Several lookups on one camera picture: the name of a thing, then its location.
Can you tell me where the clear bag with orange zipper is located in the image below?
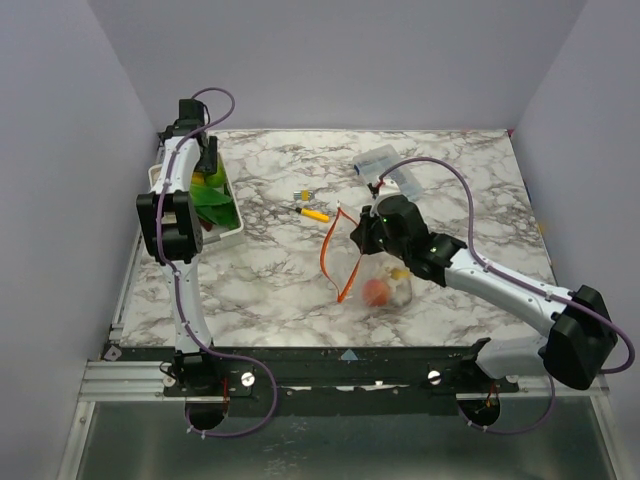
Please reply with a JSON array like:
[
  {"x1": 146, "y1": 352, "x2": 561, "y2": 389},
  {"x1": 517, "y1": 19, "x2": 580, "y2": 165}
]
[{"x1": 319, "y1": 202, "x2": 413, "y2": 311}]

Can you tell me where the white toy mushroom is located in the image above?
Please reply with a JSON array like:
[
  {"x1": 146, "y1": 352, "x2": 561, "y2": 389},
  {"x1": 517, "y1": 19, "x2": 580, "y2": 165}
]
[{"x1": 380, "y1": 267, "x2": 413, "y2": 307}]

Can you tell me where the green toy leaf vegetable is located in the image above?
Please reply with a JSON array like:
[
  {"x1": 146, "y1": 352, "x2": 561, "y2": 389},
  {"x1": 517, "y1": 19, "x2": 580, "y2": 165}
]
[{"x1": 195, "y1": 203, "x2": 239, "y2": 230}]

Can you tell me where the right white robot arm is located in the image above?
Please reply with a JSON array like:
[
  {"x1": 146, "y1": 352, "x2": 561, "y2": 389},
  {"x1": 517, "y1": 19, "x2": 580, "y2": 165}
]
[{"x1": 350, "y1": 194, "x2": 620, "y2": 392}]

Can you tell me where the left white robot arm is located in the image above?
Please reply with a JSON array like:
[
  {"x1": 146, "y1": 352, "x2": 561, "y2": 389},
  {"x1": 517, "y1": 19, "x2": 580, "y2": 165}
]
[{"x1": 136, "y1": 98, "x2": 222, "y2": 395}]

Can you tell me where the yellow toy pear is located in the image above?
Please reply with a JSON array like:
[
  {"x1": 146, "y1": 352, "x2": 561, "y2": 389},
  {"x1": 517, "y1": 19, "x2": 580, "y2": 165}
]
[{"x1": 192, "y1": 172, "x2": 206, "y2": 186}]

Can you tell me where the white plastic basket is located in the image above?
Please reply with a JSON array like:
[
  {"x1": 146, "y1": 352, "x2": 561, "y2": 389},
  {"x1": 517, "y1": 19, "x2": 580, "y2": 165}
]
[{"x1": 147, "y1": 149, "x2": 245, "y2": 251}]

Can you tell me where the clear plastic parts box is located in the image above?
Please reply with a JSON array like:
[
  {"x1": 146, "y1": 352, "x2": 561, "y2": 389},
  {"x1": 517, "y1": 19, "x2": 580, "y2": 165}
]
[{"x1": 352, "y1": 144, "x2": 422, "y2": 202}]

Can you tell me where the green toy lime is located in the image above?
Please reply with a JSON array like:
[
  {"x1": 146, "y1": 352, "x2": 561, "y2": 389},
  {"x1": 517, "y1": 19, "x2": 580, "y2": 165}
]
[{"x1": 205, "y1": 163, "x2": 227, "y2": 188}]

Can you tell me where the toy bok choy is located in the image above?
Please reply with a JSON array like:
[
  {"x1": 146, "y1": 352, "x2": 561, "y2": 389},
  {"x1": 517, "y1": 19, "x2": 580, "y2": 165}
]
[{"x1": 190, "y1": 184, "x2": 233, "y2": 207}]

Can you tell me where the small striped connector block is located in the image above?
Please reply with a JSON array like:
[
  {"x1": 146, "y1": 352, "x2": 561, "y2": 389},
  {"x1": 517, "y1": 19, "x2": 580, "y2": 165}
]
[{"x1": 293, "y1": 190, "x2": 315, "y2": 202}]

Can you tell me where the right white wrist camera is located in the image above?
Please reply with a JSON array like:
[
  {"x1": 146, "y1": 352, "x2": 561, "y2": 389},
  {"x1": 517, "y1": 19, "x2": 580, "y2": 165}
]
[{"x1": 377, "y1": 180, "x2": 401, "y2": 200}]

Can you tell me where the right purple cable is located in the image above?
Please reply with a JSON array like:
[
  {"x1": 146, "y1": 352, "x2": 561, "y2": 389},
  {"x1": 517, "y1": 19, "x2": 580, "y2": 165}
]
[{"x1": 367, "y1": 157, "x2": 636, "y2": 435}]

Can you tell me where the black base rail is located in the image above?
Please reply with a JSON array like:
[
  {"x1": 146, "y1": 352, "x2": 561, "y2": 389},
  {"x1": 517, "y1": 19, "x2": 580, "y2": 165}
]
[{"x1": 164, "y1": 347, "x2": 518, "y2": 416}]

